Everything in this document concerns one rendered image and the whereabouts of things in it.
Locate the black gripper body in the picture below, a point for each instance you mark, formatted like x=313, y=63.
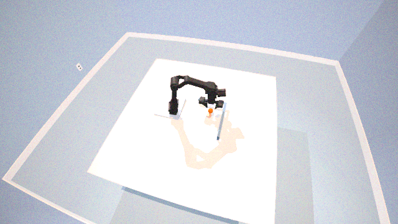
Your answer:
x=211, y=101

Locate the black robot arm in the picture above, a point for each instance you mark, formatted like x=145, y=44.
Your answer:
x=210, y=88

